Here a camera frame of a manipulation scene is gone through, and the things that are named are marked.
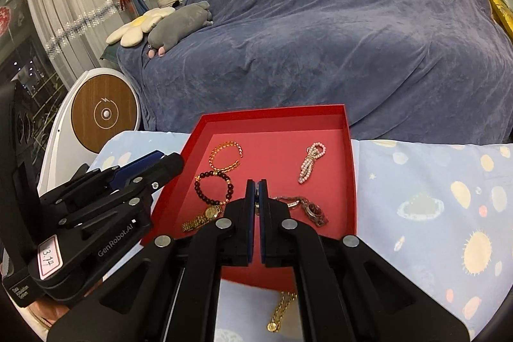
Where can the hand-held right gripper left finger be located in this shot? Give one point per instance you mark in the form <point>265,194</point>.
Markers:
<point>250,213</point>

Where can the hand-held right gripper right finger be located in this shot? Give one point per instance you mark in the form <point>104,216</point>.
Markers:
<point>263,213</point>

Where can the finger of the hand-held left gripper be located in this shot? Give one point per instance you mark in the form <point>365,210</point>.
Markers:
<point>140,161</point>
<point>160,167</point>

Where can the gold wristwatch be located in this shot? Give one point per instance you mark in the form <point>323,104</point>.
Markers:
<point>210,211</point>

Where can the gold bangle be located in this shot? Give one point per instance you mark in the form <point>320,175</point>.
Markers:
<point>211,157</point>

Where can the red cardboard box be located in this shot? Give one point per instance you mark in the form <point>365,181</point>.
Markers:
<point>272,149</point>

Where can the white machine with wooden disc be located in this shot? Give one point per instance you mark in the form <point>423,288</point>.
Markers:
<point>104,113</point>

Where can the flower-shaped cushion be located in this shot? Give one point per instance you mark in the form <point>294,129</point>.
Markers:
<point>136,29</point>

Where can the grey plush toy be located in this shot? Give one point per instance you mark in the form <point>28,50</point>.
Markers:
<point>180,25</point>

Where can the light blue planet-print tablecloth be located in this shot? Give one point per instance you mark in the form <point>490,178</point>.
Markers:
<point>421,246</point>

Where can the blue-grey sofa cover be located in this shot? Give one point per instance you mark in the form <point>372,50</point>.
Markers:
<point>320,37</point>

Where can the yellow cushion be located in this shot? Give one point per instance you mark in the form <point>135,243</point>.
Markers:
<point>501,11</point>

